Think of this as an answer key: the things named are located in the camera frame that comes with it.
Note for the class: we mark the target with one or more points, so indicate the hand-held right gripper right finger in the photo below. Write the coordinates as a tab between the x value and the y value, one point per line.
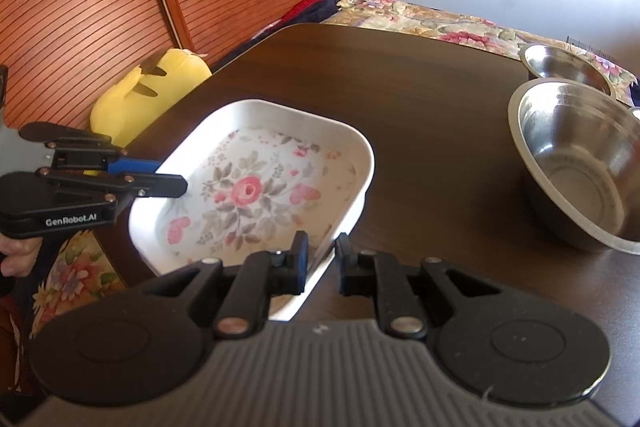
342	264

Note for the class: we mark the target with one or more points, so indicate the red cloth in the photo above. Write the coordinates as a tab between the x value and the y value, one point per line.
305	4

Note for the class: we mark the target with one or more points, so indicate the white floral rectangular plate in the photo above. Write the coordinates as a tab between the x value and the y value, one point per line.
250	192

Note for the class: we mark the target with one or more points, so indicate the yellow plush toy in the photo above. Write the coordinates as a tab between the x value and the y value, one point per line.
185	74

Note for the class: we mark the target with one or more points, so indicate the large stainless steel bowl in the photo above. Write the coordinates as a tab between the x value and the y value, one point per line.
575	167

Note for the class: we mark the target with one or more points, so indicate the medium stainless steel bowl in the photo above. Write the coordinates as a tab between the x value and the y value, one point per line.
560	62

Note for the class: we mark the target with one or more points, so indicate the wooden slatted wardrobe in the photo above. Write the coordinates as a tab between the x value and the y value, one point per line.
100	7

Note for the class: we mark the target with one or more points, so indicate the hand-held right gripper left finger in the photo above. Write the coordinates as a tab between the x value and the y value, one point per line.
301	262

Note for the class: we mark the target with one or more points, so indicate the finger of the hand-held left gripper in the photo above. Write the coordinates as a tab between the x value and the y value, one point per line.
160	187
135	166

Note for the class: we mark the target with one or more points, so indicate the person's left hand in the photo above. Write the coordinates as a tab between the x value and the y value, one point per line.
20	257

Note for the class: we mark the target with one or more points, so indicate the navy blue blanket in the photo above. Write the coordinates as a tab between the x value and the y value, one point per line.
320	11

